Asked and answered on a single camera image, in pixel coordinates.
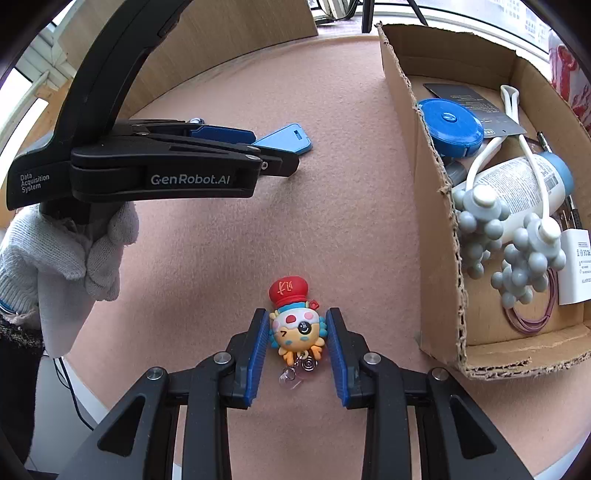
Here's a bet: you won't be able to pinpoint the white charger plug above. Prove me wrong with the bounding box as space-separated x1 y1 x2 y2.
556 210 591 306

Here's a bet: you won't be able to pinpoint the purple hair band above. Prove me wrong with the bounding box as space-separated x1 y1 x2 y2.
505 265 559 335

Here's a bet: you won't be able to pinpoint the blue phone stand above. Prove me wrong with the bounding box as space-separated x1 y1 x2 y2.
253 122 315 155

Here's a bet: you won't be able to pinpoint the person's left forearm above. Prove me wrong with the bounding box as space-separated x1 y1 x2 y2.
0 305 47 462

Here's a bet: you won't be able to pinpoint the white lotion bottle blue cap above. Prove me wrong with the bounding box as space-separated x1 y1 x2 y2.
450 152 575 245

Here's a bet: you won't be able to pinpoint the white massager grey balls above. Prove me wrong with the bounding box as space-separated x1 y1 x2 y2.
451 84 568 309

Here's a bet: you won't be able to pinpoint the cartoon figure keychain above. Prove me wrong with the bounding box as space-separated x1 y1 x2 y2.
269 277 329 391

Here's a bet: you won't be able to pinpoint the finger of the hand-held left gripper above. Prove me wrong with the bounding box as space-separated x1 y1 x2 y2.
115 117 257 145
71 141 301 179

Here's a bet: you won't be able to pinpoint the blue tape measure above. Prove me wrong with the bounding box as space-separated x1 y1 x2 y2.
418 98 485 158

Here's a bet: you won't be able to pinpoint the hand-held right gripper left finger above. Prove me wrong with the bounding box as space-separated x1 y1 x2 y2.
55 308 271 480

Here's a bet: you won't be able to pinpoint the light wooden board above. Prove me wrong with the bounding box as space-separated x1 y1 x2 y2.
106 0 320 112

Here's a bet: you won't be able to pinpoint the black pen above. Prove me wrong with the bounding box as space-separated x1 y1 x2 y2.
536 130 583 222

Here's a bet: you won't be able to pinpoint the thin black cable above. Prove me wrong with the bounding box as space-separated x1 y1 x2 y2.
53 355 95 430

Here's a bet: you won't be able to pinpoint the person's left hand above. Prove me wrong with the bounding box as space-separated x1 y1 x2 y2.
0 200 139 358

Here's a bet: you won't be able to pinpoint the cardboard box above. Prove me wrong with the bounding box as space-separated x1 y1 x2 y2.
378 23 591 380

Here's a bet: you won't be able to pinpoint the white window frame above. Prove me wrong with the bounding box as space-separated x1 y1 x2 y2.
14 0 107 102

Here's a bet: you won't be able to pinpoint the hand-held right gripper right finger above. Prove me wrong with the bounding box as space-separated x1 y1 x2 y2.
325 307 539 480

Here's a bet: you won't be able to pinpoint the black card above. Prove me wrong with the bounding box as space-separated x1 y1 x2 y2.
422 83 527 139

